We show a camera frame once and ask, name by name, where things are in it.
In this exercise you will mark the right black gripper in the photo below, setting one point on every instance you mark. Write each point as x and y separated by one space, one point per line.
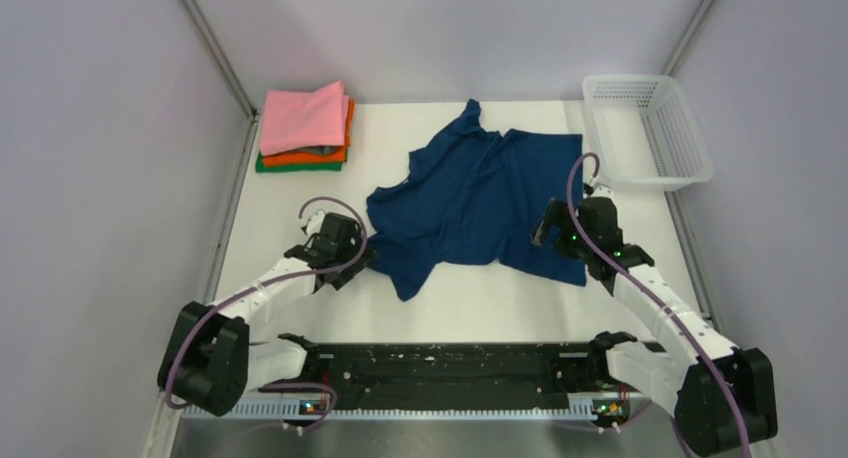
558 214

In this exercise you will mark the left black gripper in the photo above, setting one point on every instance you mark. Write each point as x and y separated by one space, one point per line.
349 274

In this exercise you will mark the blue mickey print t-shirt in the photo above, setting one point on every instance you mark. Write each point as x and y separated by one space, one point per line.
472 197

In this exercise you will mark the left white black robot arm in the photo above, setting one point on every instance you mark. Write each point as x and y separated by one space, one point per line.
215 355

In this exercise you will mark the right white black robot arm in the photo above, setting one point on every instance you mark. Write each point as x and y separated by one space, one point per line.
719 396

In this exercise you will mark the orange folded t-shirt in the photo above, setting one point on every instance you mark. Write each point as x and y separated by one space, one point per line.
337 156

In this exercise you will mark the grey folded t-shirt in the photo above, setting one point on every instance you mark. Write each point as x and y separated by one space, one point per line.
322 150

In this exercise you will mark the green folded t-shirt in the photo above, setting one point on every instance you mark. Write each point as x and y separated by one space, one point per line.
298 167

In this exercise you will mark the white plastic basket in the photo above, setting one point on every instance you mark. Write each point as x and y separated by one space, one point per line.
645 132

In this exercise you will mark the pink folded t-shirt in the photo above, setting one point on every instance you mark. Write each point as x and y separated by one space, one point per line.
292 120

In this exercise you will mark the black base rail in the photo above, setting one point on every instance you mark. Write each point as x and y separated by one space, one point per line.
484 376

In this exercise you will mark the white slotted cable duct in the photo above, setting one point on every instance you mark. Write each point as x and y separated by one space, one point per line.
291 409

